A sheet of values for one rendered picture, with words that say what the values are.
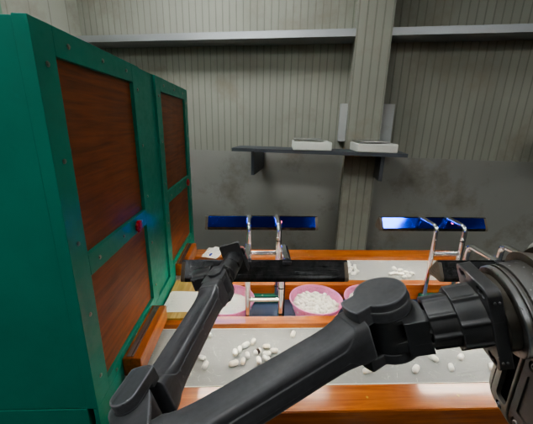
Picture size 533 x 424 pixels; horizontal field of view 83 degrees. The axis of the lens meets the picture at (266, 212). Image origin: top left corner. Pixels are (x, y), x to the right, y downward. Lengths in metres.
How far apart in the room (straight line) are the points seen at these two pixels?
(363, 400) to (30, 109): 1.18
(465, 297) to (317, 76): 2.97
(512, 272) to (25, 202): 0.89
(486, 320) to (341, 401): 0.74
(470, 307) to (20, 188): 0.85
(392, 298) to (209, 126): 3.16
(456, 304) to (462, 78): 3.16
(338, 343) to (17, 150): 0.72
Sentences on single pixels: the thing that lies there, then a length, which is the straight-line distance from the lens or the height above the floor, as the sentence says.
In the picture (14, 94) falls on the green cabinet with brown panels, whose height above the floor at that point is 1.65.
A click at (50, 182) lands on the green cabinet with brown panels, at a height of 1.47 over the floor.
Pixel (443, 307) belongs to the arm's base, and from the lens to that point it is 0.48.
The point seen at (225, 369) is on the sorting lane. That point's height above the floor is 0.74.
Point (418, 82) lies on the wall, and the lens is 3.41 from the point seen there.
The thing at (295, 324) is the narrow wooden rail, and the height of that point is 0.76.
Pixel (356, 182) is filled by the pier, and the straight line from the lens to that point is 3.07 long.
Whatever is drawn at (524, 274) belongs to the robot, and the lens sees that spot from 0.49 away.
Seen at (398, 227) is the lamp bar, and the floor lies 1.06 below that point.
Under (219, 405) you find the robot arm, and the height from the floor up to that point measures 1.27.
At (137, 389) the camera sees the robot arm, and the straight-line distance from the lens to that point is 0.50.
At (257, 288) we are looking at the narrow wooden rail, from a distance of 1.68.
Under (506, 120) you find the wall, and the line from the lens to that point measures 3.69.
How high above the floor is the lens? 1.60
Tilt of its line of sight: 17 degrees down
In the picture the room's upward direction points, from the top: 1 degrees clockwise
